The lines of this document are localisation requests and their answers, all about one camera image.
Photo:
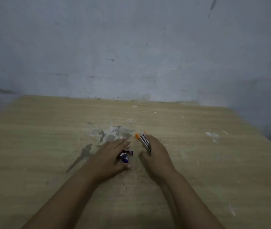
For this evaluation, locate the person's left hand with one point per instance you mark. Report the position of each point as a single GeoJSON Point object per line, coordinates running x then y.
{"type": "Point", "coordinates": [105, 159]}

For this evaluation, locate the person's left forearm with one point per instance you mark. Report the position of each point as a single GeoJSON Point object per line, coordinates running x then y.
{"type": "Point", "coordinates": [61, 201]}

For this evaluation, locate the person's left thumb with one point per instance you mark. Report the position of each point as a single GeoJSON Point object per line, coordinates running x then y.
{"type": "Point", "coordinates": [123, 167]}

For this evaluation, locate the person's right forearm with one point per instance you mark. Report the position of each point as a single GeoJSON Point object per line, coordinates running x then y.
{"type": "Point", "coordinates": [190, 202]}

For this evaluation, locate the person's right hand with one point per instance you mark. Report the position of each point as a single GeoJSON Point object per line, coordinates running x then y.
{"type": "Point", "coordinates": [158, 157]}

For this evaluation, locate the orange and white stapler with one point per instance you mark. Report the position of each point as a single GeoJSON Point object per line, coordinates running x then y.
{"type": "Point", "coordinates": [143, 141]}

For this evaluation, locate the person's right thumb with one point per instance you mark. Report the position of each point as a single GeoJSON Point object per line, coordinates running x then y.
{"type": "Point", "coordinates": [144, 156]}

